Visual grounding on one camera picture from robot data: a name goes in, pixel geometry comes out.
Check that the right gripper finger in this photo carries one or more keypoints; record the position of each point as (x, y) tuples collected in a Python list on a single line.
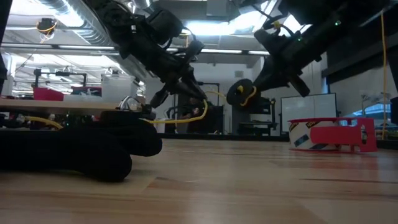
[(270, 81), (301, 87)]

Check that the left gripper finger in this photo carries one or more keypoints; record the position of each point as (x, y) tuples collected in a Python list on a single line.
[(160, 98), (191, 88)]

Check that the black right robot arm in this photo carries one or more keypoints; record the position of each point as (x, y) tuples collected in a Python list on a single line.
[(326, 18)]

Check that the whiteboard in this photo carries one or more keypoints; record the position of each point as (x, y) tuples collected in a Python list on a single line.
[(308, 112)]

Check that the clear curved plastic piece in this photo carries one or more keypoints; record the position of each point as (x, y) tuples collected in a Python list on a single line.
[(129, 102)]

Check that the black cabinet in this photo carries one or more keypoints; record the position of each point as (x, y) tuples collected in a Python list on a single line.
[(258, 118)]

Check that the white plastic container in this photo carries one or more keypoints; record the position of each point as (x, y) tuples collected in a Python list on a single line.
[(118, 88)]

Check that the printed packing tape roll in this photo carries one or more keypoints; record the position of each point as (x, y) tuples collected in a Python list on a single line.
[(300, 133)]

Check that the red tape dispenser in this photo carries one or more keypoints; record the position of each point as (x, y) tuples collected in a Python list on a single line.
[(335, 135)]

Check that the black rig beam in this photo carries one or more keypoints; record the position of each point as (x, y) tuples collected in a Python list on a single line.
[(357, 62)]

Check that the white lamp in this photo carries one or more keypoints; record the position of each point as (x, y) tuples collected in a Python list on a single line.
[(367, 96)]

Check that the black rounded bulky object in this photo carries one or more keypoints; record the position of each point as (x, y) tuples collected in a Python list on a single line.
[(77, 149)]

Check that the bright red bin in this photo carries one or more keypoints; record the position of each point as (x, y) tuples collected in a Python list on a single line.
[(48, 94)]

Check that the wooden bench top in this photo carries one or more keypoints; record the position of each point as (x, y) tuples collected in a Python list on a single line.
[(46, 107)]

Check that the left arm wrist camera box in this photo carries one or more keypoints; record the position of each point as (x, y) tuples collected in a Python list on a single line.
[(164, 25)]

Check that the black pipe frame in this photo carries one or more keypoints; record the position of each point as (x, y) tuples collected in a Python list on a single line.
[(62, 74)]

